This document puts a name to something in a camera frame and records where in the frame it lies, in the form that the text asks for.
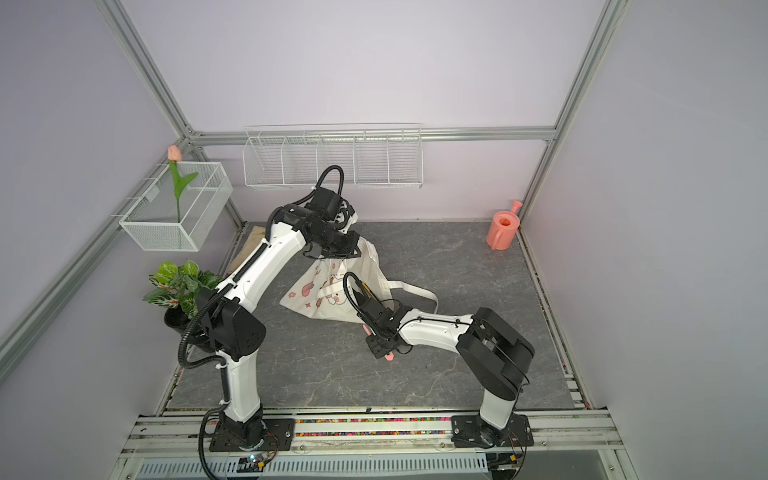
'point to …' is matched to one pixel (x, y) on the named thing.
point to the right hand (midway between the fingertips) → (379, 341)
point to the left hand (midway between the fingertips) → (361, 254)
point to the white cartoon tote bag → (320, 292)
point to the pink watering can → (503, 228)
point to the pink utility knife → (389, 356)
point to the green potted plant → (176, 289)
